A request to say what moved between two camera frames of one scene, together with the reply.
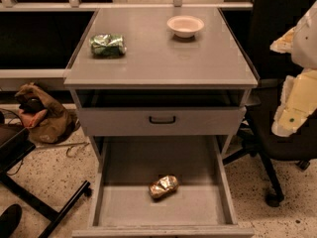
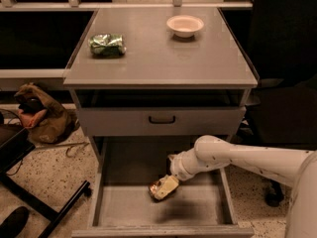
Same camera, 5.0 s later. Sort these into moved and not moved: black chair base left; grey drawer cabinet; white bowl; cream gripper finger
Moved: cream gripper finger
Not moved: grey drawer cabinet; white bowl; black chair base left
